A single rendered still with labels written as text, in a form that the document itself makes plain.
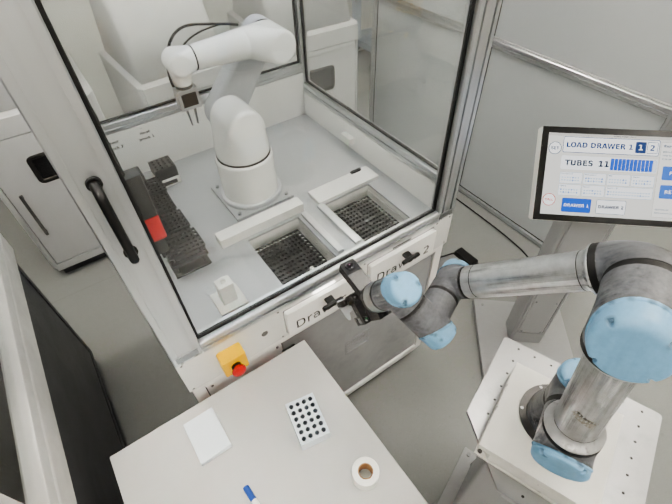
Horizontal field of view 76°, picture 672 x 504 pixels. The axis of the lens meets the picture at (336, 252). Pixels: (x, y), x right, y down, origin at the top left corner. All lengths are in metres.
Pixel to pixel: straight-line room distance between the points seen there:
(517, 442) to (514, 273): 0.51
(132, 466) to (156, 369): 1.09
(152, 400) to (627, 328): 2.04
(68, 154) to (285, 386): 0.87
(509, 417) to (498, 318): 1.22
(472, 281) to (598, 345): 0.32
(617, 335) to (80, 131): 0.84
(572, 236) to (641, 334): 1.18
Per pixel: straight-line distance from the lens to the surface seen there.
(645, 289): 0.75
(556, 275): 0.89
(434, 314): 0.94
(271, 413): 1.32
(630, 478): 1.44
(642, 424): 1.53
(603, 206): 1.69
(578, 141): 1.66
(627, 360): 0.75
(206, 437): 1.32
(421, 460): 2.08
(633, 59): 2.37
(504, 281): 0.93
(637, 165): 1.74
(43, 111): 0.76
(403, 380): 2.21
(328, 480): 1.25
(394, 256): 1.43
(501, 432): 1.27
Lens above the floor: 1.96
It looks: 47 degrees down
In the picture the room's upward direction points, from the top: 2 degrees counter-clockwise
